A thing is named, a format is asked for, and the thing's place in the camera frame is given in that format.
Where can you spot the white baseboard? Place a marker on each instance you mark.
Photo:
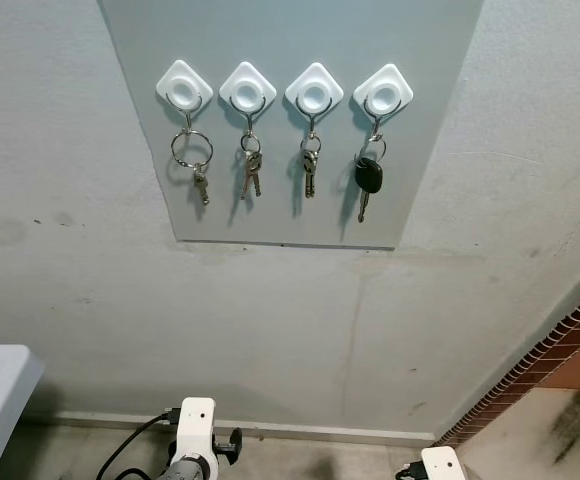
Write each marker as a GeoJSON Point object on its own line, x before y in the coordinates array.
{"type": "Point", "coordinates": [320, 431]}

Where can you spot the red brick pattern strip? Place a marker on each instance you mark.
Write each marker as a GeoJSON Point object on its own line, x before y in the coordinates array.
{"type": "Point", "coordinates": [570, 325]}

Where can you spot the black fob car key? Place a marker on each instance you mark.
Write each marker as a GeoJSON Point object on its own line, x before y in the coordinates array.
{"type": "Point", "coordinates": [368, 177]}

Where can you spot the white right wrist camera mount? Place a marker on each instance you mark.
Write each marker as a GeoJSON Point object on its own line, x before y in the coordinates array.
{"type": "Point", "coordinates": [442, 465]}

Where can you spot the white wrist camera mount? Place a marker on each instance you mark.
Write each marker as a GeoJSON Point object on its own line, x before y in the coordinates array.
{"type": "Point", "coordinates": [196, 425]}
{"type": "Point", "coordinates": [442, 465]}

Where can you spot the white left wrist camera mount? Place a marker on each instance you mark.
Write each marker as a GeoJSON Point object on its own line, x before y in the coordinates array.
{"type": "Point", "coordinates": [196, 425]}

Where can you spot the white square wall hook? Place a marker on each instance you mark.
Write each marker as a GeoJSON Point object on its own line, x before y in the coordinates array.
{"type": "Point", "coordinates": [383, 92]}
{"type": "Point", "coordinates": [248, 88]}
{"type": "Point", "coordinates": [314, 92]}
{"type": "Point", "coordinates": [184, 88]}

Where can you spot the grey wall board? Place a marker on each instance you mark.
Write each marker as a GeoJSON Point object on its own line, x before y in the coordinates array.
{"type": "Point", "coordinates": [290, 30]}

